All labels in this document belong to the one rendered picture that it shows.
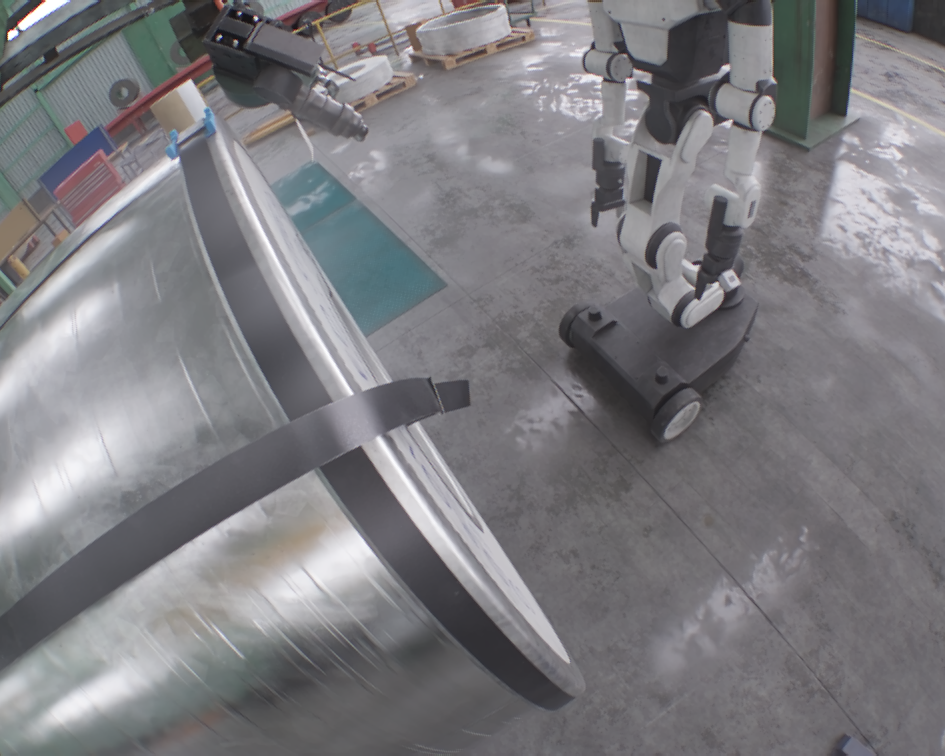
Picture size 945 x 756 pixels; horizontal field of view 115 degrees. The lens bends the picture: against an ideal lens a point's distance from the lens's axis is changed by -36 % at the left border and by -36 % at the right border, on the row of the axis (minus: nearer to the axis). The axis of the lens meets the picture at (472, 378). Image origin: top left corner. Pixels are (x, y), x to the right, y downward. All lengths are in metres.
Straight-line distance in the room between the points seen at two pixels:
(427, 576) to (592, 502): 1.24
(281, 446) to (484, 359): 1.68
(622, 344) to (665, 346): 0.15
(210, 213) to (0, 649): 0.38
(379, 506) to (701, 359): 1.42
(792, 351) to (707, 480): 0.67
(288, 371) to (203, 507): 0.11
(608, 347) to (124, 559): 1.52
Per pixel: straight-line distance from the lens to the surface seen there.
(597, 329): 1.65
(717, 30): 1.15
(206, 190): 0.43
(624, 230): 1.35
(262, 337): 0.33
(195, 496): 0.28
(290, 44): 0.81
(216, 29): 0.85
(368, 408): 0.31
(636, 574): 1.48
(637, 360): 1.59
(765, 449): 1.70
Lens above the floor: 1.44
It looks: 50 degrees down
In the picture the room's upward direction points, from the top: 24 degrees counter-clockwise
